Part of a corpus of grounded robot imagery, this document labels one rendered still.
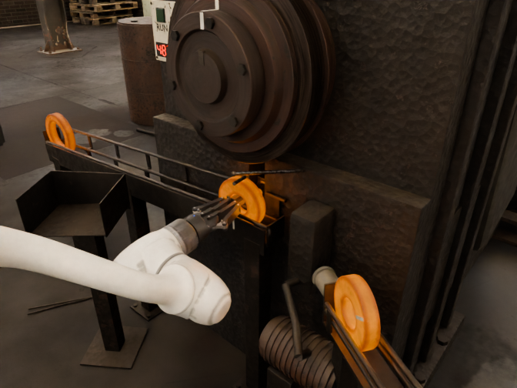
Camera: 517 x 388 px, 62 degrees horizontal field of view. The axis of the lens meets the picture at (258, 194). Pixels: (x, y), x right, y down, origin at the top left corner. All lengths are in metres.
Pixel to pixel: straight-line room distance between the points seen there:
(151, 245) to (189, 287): 0.17
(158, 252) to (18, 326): 1.21
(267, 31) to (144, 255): 0.55
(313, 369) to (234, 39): 0.76
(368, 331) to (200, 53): 0.68
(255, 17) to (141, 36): 2.98
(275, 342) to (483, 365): 1.03
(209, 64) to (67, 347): 1.34
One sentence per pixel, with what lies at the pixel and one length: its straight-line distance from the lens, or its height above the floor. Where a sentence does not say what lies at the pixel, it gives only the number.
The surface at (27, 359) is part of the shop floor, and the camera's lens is 1.97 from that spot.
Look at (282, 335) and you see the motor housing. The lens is 1.13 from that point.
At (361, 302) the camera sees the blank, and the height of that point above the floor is 0.77.
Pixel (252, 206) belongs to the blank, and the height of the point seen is 0.75.
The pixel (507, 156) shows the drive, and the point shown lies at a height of 0.72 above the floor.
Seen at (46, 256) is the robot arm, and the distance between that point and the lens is 0.82.
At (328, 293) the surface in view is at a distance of 1.00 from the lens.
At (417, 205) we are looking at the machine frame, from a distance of 1.02.
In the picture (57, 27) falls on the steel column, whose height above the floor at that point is 0.38.
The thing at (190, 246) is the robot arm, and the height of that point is 0.73.
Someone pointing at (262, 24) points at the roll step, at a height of 1.23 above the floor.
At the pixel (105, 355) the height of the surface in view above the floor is 0.01.
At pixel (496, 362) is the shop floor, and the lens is 1.98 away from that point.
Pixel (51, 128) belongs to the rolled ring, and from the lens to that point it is 2.14.
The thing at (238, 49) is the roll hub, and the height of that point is 1.19.
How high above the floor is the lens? 1.35
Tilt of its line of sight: 29 degrees down
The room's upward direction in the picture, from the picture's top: straight up
